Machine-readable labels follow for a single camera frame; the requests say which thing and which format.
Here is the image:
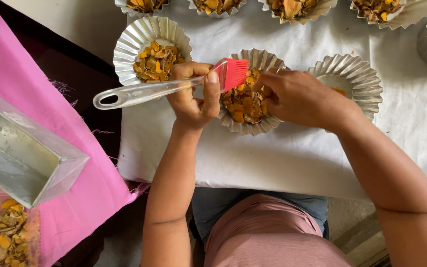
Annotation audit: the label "person's right hand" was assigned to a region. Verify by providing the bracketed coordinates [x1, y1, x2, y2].
[252, 67, 362, 131]

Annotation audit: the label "person's left hand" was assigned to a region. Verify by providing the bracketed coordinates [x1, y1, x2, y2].
[167, 62, 222, 130]

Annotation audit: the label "red silicone brush clear handle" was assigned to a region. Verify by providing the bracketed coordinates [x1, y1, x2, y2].
[93, 58, 250, 111]

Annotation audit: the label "heap of dried turmeric slices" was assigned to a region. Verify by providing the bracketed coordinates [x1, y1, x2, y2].
[220, 68, 273, 125]
[126, 0, 168, 13]
[268, 0, 318, 21]
[193, 0, 242, 15]
[132, 40, 185, 84]
[352, 0, 404, 23]
[0, 199, 32, 267]

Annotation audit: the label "white table cloth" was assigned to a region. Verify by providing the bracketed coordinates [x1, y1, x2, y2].
[118, 0, 427, 209]

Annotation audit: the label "person's blue jeans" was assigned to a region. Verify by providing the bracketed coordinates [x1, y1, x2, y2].
[191, 187, 330, 242]

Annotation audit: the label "person's pink shirt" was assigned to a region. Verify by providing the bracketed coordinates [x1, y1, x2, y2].
[203, 193, 352, 267]

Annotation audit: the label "pink cloth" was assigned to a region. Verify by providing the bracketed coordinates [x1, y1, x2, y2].
[0, 0, 150, 267]

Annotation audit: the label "rectangular metal loaf tin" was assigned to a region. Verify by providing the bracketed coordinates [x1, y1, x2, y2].
[0, 91, 91, 209]

